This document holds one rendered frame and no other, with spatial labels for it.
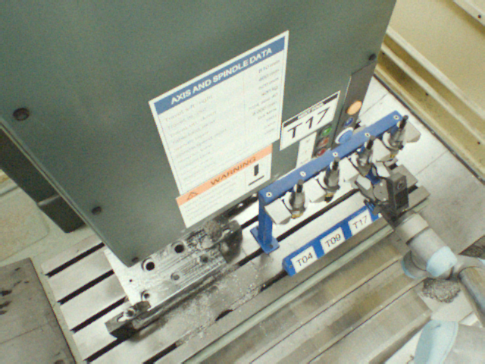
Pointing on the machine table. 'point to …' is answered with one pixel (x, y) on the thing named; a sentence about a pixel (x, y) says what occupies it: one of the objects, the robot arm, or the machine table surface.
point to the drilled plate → (189, 271)
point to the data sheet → (223, 114)
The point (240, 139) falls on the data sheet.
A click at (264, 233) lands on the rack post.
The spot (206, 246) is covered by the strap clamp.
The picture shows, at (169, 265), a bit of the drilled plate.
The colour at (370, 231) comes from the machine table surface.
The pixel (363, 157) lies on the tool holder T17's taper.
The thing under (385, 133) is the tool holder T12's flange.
